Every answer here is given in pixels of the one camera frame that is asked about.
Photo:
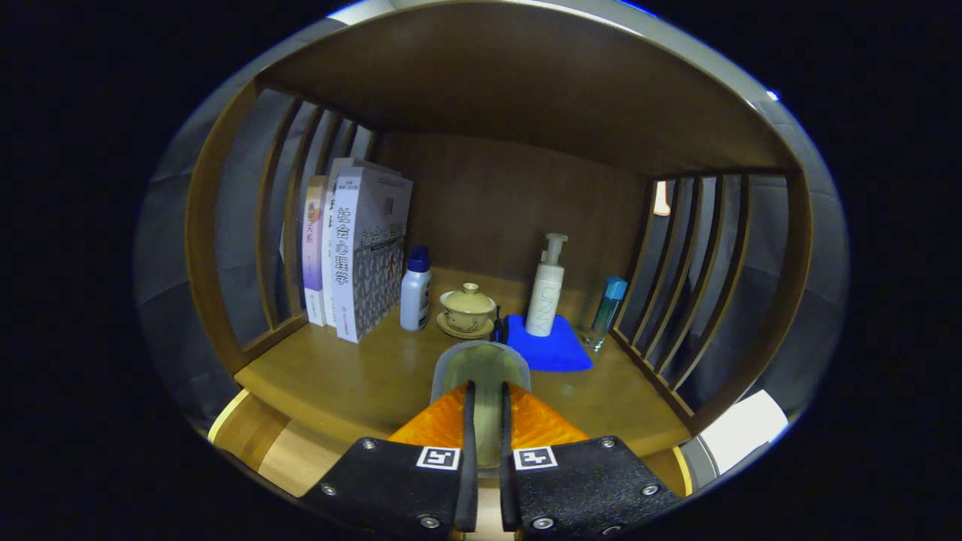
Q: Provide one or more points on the thick white patterned book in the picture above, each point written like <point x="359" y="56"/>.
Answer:
<point x="368" y="255"/>

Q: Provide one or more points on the clear bottle with teal cap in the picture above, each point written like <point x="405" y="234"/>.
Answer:
<point x="607" y="308"/>

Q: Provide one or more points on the brown wooden cabinet frame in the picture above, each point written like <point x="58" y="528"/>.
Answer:
<point x="511" y="203"/>

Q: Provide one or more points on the purple spine book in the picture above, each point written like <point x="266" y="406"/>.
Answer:
<point x="314" y="248"/>

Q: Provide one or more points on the wooden drawer with black knob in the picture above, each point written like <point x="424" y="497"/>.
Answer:
<point x="301" y="458"/>

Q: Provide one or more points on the white pump bottle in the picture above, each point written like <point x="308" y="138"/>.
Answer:
<point x="545" y="300"/>

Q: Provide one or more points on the grey green scrubbing sponge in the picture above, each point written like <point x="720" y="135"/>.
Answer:
<point x="481" y="368"/>

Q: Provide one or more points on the blue folded cloth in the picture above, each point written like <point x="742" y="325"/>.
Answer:
<point x="556" y="353"/>

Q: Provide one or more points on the white panelled cabinet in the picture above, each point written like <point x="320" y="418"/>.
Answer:
<point x="740" y="428"/>

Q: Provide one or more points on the white bottle with blue cap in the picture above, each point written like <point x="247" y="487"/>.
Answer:
<point x="415" y="297"/>

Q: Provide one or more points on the beige lidded tea bowl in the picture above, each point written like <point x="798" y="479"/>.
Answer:
<point x="467" y="308"/>

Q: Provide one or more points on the beige saucer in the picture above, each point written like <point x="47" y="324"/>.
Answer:
<point x="449" y="327"/>

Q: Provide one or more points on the wooden cabinet countertop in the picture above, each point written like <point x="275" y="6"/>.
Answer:
<point x="346" y="383"/>

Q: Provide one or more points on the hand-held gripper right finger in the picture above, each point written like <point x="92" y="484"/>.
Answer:
<point x="508" y="488"/>

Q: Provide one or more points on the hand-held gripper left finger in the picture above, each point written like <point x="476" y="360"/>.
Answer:
<point x="467" y="488"/>

